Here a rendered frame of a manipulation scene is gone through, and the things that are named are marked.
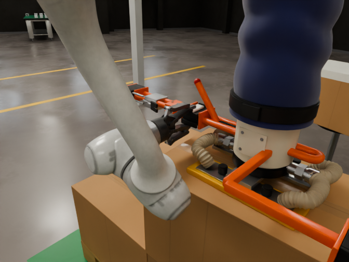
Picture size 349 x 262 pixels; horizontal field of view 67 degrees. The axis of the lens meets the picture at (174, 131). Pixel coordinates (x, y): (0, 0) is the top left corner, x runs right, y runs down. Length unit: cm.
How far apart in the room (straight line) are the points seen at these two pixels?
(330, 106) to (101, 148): 178
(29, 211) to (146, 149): 189
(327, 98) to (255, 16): 157
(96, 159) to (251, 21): 48
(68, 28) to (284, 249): 62
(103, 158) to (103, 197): 76
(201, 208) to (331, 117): 158
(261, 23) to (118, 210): 101
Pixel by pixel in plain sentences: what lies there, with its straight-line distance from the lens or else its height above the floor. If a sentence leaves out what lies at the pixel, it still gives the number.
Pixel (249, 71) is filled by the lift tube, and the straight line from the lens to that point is 66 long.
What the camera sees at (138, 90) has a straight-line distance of 112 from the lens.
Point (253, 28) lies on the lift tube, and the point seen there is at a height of 137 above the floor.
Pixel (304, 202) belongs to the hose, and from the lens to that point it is 70.
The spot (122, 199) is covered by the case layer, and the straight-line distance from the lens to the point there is 137.
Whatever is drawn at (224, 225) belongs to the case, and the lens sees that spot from 75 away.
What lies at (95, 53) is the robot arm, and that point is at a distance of 46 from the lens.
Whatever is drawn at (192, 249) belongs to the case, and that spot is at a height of 73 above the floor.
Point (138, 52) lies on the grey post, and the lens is 391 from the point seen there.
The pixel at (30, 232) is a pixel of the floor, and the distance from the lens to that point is 217.
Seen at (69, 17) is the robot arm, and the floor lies 140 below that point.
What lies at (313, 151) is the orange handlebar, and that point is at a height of 108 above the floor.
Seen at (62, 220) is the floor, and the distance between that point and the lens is 217.
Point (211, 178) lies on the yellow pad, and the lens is 79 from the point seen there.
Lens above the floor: 142
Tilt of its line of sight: 26 degrees down
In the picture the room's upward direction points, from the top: 1 degrees clockwise
